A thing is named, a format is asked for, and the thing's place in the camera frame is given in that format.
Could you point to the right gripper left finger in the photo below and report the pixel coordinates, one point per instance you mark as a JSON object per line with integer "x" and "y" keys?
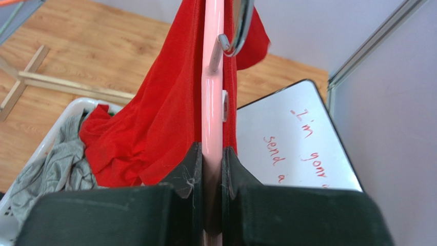
{"x": 167, "y": 213}

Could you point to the pink hanger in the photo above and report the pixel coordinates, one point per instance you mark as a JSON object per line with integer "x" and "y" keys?
{"x": 216, "y": 46}

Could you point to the grey garment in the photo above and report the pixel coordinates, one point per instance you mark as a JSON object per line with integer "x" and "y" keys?
{"x": 65, "y": 168}

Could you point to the red t shirt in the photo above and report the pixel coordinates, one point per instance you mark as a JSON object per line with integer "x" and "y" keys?
{"x": 150, "y": 136}

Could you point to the wooden clothes rack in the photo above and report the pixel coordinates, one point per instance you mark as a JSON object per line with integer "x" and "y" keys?
{"x": 29, "y": 77}

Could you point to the white whiteboard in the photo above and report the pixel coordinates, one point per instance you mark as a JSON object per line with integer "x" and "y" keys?
{"x": 287, "y": 138}

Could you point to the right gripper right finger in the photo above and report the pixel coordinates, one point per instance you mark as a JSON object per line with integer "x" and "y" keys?
{"x": 257, "y": 214}

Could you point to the orange hanger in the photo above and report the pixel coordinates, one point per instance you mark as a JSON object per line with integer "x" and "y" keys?
{"x": 10, "y": 2}

